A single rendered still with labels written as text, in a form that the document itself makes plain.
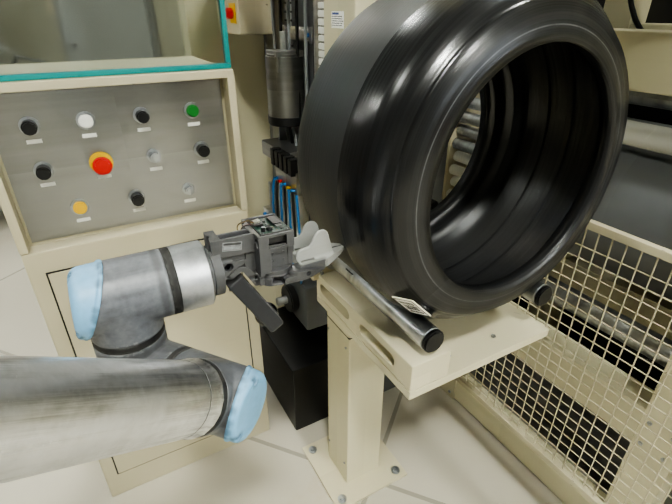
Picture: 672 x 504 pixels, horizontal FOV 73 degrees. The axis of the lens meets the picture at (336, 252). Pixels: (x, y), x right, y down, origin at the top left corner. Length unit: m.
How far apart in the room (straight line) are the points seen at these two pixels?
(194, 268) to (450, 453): 1.39
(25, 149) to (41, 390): 0.90
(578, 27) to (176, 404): 0.68
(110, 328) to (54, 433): 0.25
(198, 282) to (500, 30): 0.49
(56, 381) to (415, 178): 0.44
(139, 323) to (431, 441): 1.39
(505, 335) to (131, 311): 0.72
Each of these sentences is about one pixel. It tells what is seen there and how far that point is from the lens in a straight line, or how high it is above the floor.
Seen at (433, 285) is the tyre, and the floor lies 1.03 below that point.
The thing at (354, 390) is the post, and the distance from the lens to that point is 1.37.
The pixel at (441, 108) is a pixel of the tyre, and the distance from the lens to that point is 0.60.
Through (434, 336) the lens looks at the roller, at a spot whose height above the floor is 0.91.
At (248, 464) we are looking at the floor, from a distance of 1.76.
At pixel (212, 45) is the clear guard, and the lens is 1.22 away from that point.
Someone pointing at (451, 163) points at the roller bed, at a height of 1.01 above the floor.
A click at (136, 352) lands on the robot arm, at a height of 1.02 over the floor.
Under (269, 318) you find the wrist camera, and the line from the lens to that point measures 0.69.
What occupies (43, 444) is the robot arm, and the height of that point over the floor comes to 1.14.
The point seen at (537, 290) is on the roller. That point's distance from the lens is 0.97.
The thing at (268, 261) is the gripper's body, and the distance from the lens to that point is 0.62.
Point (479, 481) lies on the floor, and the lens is 1.77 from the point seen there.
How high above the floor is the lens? 1.40
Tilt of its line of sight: 28 degrees down
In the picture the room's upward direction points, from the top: straight up
